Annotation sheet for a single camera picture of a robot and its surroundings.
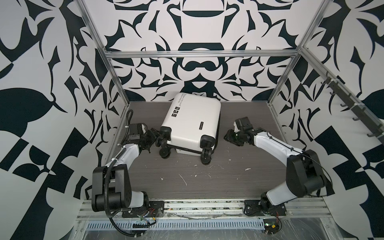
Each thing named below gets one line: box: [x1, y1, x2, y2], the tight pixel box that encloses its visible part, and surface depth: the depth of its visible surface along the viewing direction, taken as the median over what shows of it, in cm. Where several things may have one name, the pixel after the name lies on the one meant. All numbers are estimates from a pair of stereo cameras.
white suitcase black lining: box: [155, 92, 222, 165], surface depth 85 cm
